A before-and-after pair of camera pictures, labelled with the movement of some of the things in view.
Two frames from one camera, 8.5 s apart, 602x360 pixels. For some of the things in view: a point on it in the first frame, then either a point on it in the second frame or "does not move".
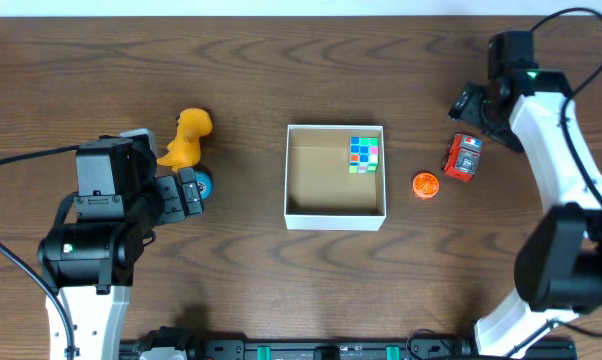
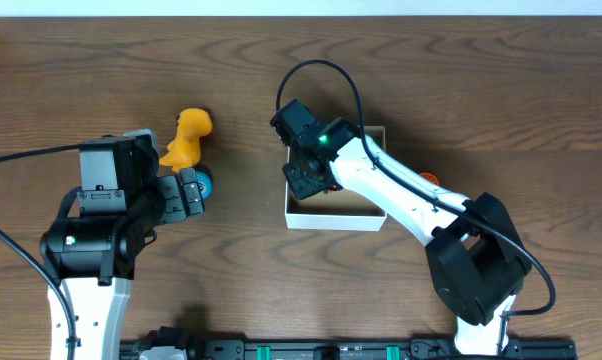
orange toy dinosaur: (184, 152) does not move
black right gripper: (467, 103) -> (304, 176)
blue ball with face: (204, 184) does not move
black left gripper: (170, 198) does not move
